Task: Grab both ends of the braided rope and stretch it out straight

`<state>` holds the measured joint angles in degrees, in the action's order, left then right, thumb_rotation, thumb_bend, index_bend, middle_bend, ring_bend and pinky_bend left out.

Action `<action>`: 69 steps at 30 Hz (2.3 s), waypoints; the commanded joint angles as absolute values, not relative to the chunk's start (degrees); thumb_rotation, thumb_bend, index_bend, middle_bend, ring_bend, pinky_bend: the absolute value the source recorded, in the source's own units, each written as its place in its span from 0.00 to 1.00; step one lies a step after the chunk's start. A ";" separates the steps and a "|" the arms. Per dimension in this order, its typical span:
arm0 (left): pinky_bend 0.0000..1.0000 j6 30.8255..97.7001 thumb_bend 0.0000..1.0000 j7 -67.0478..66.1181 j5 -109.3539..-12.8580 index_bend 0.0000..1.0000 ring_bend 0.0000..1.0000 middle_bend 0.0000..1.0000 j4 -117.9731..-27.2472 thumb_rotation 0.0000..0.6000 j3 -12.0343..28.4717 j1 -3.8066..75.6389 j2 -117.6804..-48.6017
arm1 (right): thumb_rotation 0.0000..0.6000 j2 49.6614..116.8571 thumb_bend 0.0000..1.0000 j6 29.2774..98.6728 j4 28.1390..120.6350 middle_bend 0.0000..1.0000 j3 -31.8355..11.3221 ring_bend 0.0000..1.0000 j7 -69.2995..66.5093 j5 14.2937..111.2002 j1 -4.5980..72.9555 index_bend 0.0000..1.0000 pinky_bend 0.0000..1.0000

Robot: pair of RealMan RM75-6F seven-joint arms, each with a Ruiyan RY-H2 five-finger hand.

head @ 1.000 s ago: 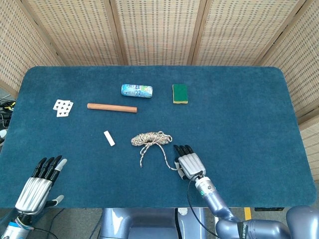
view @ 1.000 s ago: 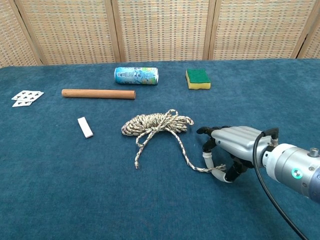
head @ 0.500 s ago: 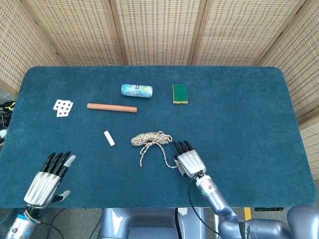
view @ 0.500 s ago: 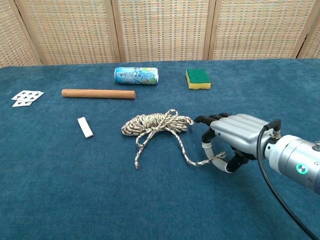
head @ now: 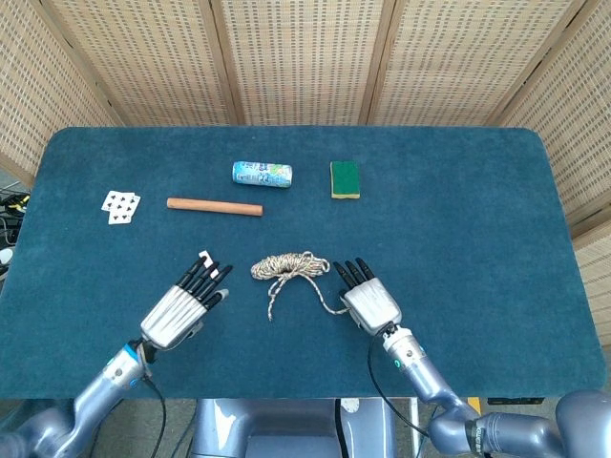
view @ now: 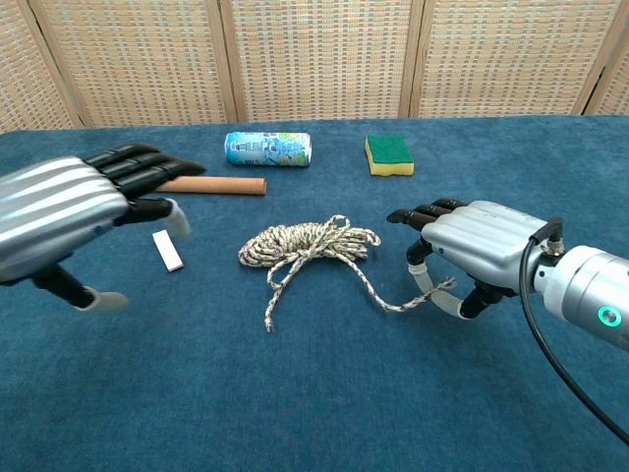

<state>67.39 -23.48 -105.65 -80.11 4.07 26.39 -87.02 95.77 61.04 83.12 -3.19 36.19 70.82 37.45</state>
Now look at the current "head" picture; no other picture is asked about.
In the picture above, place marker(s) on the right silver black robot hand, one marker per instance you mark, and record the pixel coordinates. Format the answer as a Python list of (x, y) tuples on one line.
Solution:
[(372, 303)]

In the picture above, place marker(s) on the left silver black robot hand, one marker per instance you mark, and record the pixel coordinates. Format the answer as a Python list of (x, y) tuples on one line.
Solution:
[(174, 312)]

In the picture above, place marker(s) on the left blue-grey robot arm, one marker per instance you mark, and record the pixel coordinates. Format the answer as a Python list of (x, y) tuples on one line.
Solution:
[(95, 396)]

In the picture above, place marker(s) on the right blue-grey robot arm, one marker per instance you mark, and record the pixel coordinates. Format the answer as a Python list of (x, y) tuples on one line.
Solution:
[(477, 424)]

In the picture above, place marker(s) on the small white rectangular block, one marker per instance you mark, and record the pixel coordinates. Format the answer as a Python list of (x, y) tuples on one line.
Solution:
[(204, 254)]

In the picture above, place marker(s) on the blue carpet table cover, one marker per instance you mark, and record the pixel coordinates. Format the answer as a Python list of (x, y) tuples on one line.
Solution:
[(429, 238)]

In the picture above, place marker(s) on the clubs playing card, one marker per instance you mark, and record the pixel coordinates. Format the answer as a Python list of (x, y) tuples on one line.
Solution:
[(125, 217), (118, 201)]

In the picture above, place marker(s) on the brown wooden round stick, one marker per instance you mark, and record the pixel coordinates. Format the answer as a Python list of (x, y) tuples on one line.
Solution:
[(215, 206)]

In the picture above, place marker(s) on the metal table leg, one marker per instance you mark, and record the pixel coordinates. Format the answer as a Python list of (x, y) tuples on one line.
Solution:
[(415, 415)]

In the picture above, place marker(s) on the green yellow sponge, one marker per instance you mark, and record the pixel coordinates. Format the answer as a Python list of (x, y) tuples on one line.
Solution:
[(344, 179)]

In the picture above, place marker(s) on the blue-grey robot torso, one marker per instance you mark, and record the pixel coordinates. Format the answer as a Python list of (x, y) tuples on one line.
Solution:
[(286, 429)]

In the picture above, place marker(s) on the blue printed beverage can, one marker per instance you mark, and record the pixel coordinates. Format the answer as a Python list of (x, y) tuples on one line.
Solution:
[(262, 174)]

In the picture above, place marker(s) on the black box under table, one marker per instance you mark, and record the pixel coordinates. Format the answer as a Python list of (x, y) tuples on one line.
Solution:
[(515, 401)]

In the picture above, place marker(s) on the woven bamboo folding screen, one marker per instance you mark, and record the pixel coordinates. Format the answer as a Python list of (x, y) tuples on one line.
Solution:
[(305, 57)]

